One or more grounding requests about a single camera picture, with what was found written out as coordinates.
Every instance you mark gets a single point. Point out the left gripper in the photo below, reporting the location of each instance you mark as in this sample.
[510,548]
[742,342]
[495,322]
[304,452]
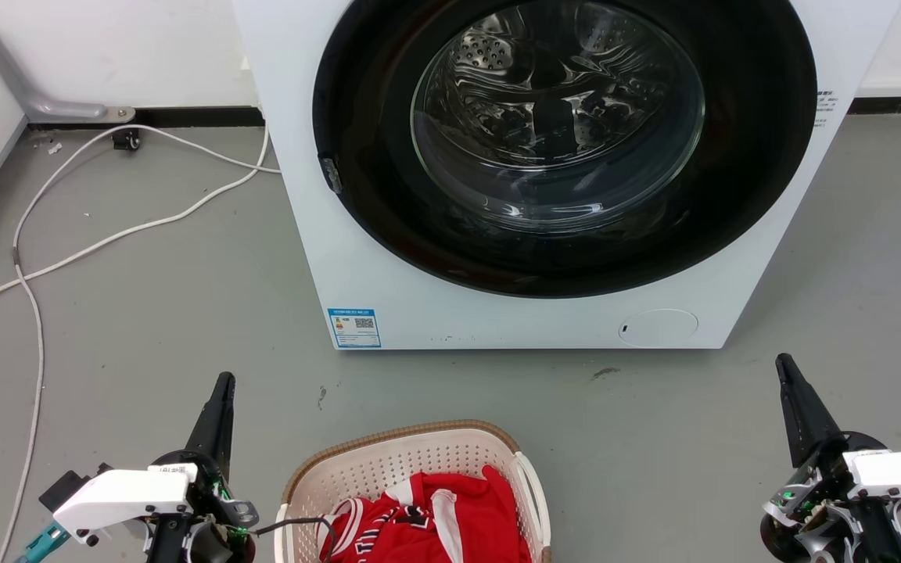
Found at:
[199,539]

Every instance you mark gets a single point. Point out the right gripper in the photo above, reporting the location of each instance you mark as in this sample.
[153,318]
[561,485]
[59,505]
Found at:
[818,516]

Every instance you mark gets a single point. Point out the cream perforated laundry basket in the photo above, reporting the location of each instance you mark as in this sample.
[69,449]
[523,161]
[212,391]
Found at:
[388,469]

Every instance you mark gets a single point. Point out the round white filter cover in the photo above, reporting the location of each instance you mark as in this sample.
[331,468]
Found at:
[660,328]

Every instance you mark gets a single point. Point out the blue energy label sticker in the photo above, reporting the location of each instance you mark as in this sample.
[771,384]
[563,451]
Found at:
[353,328]

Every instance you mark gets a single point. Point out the white front-load washing machine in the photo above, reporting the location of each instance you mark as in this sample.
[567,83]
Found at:
[388,266]

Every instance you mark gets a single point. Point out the red basketball jersey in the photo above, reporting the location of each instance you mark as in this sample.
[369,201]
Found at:
[458,524]

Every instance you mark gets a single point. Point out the small black caster wheel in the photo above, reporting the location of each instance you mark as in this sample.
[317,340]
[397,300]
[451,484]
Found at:
[127,140]

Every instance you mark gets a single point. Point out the black round washer door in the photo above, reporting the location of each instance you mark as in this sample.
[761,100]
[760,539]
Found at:
[552,117]

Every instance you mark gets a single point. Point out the grey bent pipe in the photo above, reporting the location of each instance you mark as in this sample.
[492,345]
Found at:
[16,78]

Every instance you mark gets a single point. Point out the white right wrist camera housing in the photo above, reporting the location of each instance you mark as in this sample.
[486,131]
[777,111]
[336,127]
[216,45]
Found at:
[900,473]

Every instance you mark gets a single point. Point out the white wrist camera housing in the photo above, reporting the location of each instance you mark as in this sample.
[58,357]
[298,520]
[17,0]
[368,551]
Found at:
[900,473]
[122,496]

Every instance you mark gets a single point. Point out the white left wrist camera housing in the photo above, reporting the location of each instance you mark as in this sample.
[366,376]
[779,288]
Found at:
[122,496]

